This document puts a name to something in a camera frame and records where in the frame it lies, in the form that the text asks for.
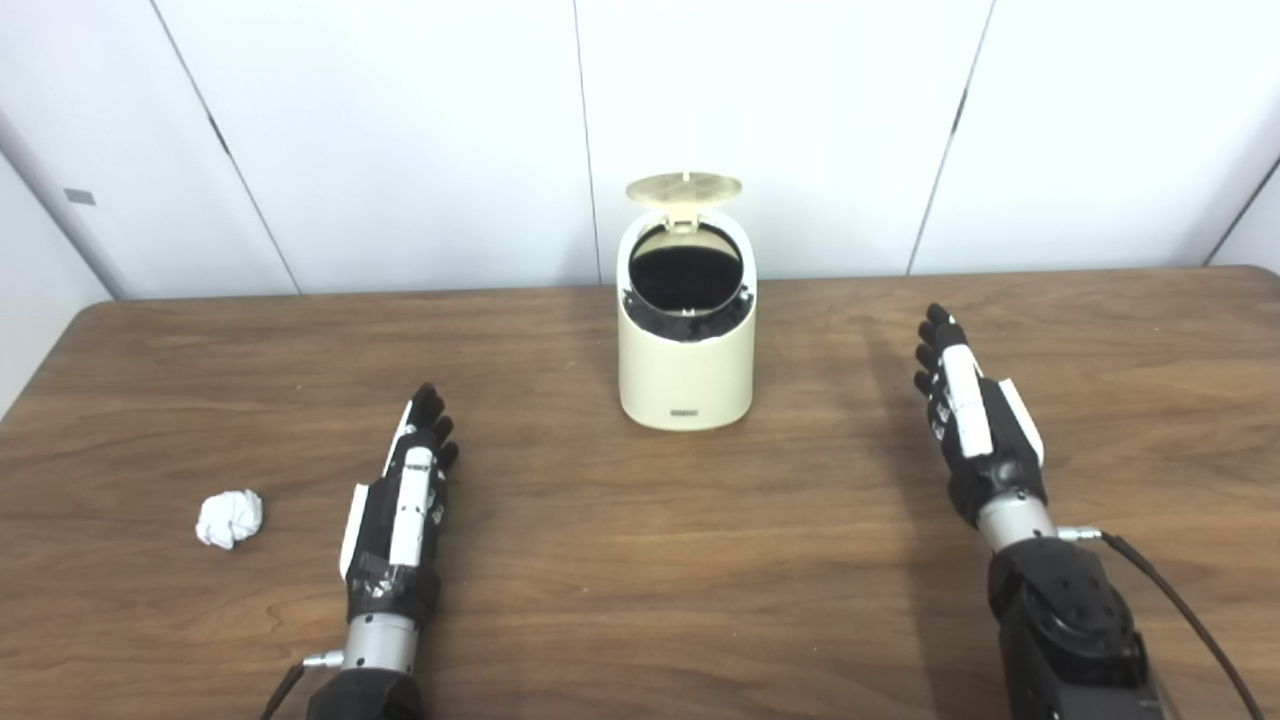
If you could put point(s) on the black bin liner bag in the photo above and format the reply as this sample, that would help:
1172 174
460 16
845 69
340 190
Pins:
686 280

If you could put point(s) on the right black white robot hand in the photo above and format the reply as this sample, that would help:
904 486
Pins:
970 410

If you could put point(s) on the white paper ball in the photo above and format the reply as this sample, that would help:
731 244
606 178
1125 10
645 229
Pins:
229 518

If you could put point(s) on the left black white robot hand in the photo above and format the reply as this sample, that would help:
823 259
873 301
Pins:
405 515

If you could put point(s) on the cream round bin lid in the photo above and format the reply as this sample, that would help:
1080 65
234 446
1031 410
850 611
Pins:
685 188

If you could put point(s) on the cream desktop trash bin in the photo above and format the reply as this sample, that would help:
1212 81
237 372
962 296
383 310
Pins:
685 375

